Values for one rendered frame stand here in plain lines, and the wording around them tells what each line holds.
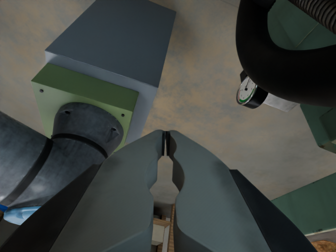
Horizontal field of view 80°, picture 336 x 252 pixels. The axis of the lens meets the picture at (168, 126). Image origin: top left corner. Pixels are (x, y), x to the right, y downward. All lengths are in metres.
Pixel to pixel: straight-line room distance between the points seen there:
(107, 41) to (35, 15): 0.68
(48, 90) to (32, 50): 0.89
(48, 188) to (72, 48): 0.36
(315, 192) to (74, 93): 0.51
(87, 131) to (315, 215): 0.46
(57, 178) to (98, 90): 0.24
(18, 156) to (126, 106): 0.25
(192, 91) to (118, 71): 0.75
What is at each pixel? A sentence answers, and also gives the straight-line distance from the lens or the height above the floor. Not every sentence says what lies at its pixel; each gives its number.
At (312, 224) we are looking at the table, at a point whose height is 0.89.
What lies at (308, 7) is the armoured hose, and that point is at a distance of 0.28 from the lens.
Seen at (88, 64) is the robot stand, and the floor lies 0.55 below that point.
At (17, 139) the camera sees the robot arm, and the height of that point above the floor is 0.80.
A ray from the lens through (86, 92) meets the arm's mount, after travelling 0.56.
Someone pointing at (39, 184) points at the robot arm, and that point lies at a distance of 0.46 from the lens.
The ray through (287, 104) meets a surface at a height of 0.62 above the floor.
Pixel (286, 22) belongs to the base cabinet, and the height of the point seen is 0.50.
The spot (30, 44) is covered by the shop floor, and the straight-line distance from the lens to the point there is 1.44.
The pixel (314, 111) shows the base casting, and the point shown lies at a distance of 0.38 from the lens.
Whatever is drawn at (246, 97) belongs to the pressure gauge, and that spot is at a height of 0.68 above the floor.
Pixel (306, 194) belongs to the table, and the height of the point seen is 0.85.
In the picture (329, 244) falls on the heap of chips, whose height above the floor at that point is 0.90.
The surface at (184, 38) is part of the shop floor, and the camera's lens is 1.09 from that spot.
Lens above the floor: 0.98
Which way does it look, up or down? 41 degrees down
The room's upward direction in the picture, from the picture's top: 171 degrees counter-clockwise
